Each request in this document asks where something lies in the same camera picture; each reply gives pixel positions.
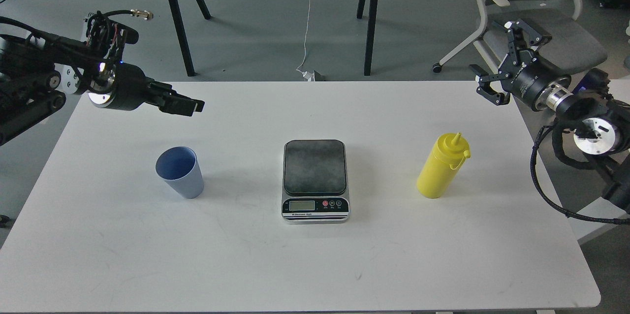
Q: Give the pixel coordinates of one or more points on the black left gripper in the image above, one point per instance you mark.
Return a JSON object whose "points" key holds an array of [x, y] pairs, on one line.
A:
{"points": [[133, 88]]}

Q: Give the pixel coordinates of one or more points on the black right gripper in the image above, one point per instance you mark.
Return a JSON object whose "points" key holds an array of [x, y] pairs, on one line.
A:
{"points": [[534, 82]]}

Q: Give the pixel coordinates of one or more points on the blue plastic cup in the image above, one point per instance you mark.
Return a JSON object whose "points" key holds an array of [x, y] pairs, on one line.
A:
{"points": [[179, 168]]}

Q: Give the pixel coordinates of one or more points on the yellow squeeze bottle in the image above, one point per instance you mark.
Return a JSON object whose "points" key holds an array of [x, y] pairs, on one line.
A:
{"points": [[448, 154]]}

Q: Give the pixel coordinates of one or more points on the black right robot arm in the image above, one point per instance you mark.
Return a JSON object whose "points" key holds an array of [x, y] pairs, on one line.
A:
{"points": [[589, 127]]}

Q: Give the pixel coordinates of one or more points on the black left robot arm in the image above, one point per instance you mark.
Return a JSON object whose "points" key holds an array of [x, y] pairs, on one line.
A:
{"points": [[30, 83]]}

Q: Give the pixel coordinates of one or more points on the black digital kitchen scale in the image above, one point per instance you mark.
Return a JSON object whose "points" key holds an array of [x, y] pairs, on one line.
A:
{"points": [[315, 182]]}

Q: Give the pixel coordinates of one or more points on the grey office chair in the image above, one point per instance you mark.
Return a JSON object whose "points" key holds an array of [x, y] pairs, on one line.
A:
{"points": [[571, 48]]}

